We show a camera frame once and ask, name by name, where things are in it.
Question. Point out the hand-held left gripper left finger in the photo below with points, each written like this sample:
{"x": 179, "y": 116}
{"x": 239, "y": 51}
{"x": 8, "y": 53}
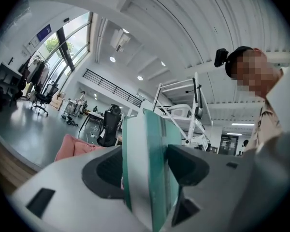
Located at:
{"x": 104, "y": 175}

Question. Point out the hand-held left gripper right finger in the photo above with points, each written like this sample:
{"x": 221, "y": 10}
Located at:
{"x": 191, "y": 168}

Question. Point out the green and white box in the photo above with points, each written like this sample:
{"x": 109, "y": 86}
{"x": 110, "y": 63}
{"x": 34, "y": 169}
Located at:
{"x": 140, "y": 158}

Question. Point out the pink quilted blanket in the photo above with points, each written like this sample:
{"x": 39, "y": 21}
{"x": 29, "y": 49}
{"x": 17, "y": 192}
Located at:
{"x": 70, "y": 146}

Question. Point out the black shelving unit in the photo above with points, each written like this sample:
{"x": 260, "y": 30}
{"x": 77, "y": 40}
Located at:
{"x": 228, "y": 144}

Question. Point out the black high-back office chair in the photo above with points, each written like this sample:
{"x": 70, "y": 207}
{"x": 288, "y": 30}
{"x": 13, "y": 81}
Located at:
{"x": 110, "y": 127}

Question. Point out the white table with black legs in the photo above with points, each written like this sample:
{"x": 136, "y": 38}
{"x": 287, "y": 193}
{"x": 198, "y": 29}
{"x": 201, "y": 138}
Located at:
{"x": 94, "y": 115}

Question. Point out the long strip ceiling light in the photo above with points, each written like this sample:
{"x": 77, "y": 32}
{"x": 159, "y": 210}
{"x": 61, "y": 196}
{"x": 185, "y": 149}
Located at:
{"x": 242, "y": 124}

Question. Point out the white equipment cart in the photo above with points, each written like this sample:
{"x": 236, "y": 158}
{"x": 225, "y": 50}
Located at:
{"x": 73, "y": 107}

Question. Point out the cardboard boxes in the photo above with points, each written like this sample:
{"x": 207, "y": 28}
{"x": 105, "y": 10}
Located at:
{"x": 58, "y": 101}

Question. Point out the person's beige shirt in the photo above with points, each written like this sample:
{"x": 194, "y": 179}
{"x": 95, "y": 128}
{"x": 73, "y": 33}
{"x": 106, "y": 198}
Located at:
{"x": 268, "y": 127}

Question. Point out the black balcony railing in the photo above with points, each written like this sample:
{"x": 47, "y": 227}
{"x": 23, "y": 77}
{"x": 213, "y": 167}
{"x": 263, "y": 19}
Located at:
{"x": 111, "y": 87}

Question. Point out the black mesh office chair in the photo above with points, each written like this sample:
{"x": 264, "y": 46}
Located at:
{"x": 44, "y": 95}

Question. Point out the round ceiling light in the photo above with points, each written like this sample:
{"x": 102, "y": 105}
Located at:
{"x": 163, "y": 63}
{"x": 112, "y": 59}
{"x": 139, "y": 77}

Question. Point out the person's head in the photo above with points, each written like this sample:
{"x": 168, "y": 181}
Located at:
{"x": 258, "y": 74}

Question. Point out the clothes rack with garments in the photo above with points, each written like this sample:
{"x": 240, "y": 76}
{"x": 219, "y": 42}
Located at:
{"x": 35, "y": 71}

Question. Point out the large glass window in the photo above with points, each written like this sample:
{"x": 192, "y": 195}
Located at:
{"x": 70, "y": 45}

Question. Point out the ceiling air conditioner unit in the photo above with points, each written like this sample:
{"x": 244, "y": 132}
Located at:
{"x": 120, "y": 40}

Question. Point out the black storage cabinet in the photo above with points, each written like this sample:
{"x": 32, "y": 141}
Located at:
{"x": 4, "y": 81}

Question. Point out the white metal frame rack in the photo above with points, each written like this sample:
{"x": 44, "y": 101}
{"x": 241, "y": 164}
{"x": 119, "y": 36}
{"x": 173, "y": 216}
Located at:
{"x": 191, "y": 127}

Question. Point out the black head-mounted camera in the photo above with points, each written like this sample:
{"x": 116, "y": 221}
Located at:
{"x": 221, "y": 57}

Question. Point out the black head camera band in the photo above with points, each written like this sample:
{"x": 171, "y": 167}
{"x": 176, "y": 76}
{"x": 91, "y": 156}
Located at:
{"x": 234, "y": 59}

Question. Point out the white framed wall notice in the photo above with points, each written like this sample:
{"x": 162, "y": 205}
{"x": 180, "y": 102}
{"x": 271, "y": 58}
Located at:
{"x": 35, "y": 43}

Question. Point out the blue wall sign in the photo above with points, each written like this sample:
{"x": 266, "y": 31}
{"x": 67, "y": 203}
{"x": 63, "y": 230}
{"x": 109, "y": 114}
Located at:
{"x": 44, "y": 32}

